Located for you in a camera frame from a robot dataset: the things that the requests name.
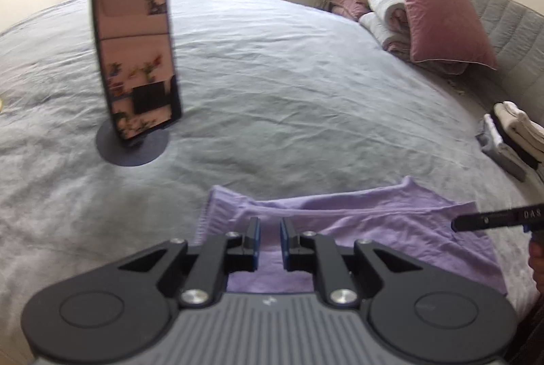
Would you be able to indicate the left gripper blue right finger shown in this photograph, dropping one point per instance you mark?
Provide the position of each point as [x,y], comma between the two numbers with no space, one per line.
[319,255]

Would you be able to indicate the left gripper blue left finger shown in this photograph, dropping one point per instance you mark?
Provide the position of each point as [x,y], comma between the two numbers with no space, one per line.
[207,267]

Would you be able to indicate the lilac purple garment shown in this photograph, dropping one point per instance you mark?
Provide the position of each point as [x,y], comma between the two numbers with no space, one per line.
[406,217]

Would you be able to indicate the person's right hand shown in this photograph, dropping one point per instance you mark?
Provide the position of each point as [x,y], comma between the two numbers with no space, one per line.
[536,263]

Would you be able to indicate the folded grey garment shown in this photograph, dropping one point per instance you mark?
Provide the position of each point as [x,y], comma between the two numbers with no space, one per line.
[489,148]

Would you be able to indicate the folded black garment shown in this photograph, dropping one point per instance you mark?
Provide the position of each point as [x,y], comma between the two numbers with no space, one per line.
[525,156]

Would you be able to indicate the folded cream garment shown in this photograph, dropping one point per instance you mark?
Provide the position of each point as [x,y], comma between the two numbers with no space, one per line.
[520,128]

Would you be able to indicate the folded white garment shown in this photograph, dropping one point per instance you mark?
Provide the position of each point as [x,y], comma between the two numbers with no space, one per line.
[499,141]

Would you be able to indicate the round black phone stand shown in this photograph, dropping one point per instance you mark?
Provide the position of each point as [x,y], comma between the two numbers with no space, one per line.
[143,151]

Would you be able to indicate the grey bed sheet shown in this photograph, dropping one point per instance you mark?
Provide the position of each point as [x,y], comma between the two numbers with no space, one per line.
[280,100]

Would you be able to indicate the grey quilted headboard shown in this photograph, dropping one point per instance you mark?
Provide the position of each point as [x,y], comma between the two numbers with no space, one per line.
[516,35]

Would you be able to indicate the pink velvet pillow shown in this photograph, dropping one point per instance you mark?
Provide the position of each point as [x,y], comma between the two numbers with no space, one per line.
[448,31]

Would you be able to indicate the folded pink white quilt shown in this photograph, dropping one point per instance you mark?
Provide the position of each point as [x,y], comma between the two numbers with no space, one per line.
[387,22]

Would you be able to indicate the smartphone with lit screen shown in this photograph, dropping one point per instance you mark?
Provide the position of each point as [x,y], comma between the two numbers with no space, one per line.
[138,75]

